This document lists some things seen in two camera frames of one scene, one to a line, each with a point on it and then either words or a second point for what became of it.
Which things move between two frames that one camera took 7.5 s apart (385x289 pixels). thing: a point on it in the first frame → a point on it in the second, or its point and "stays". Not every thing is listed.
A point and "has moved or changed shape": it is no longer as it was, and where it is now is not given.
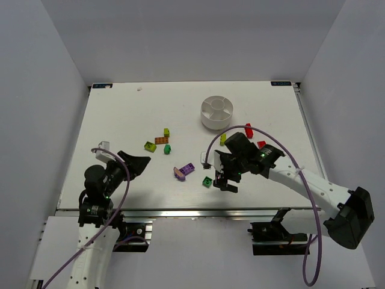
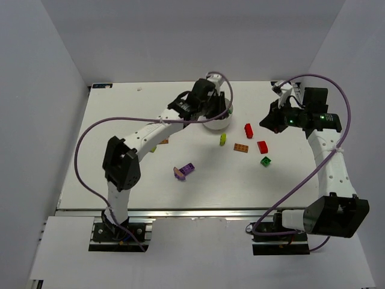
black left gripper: [125, 164] → [217, 106]
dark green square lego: [207, 182] has moved or changed shape
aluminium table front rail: [200, 214] stays
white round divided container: [216, 112] stays
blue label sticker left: [102, 86] stays
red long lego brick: [249, 132] stays
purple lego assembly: [180, 173] stays
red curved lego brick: [261, 144] stays
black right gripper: [225, 170] → [277, 114]
